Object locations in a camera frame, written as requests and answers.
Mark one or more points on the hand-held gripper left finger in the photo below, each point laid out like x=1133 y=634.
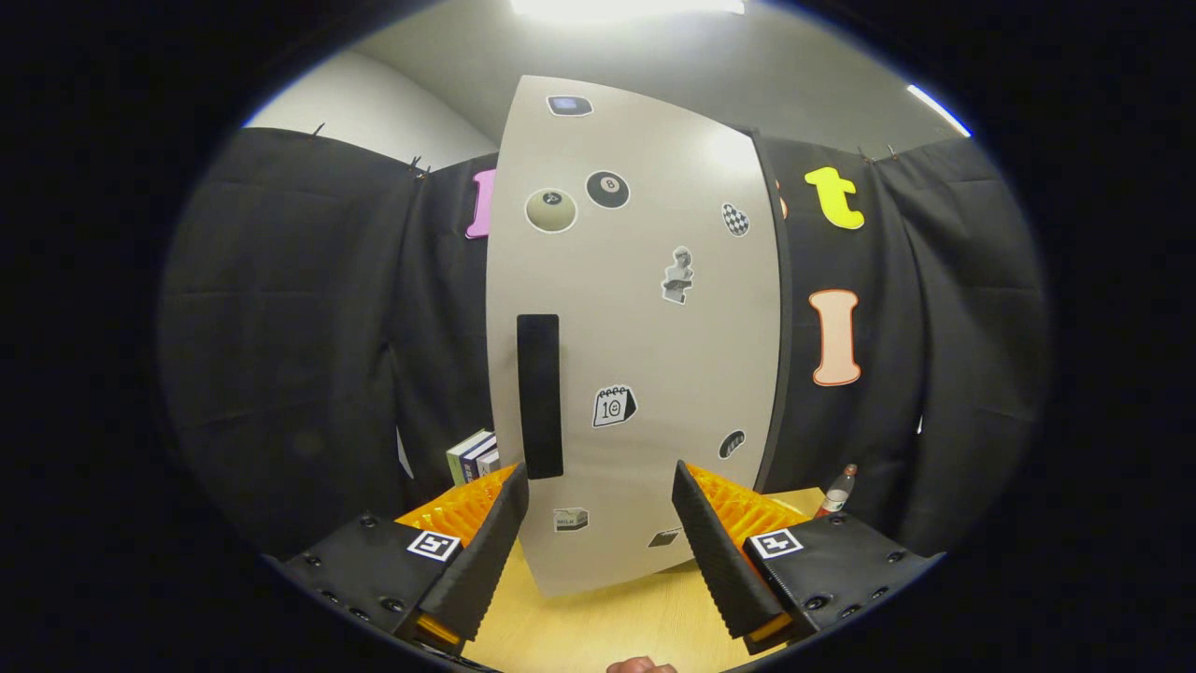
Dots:
x=486 y=551

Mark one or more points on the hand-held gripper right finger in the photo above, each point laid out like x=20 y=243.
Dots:
x=718 y=551

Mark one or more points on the dark grey shoe cabinet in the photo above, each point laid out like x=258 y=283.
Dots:
x=786 y=308

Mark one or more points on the blue book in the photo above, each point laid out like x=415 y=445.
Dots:
x=475 y=460

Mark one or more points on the green and white book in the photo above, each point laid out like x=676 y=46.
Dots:
x=460 y=460

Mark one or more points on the clear plastic water bottle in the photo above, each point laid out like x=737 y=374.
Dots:
x=836 y=494

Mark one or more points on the black backdrop cloth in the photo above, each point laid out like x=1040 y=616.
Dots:
x=280 y=327

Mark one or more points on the narrow ceiling light strip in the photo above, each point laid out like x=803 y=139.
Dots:
x=937 y=109

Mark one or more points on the large ceiling light panel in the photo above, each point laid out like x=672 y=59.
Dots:
x=626 y=7

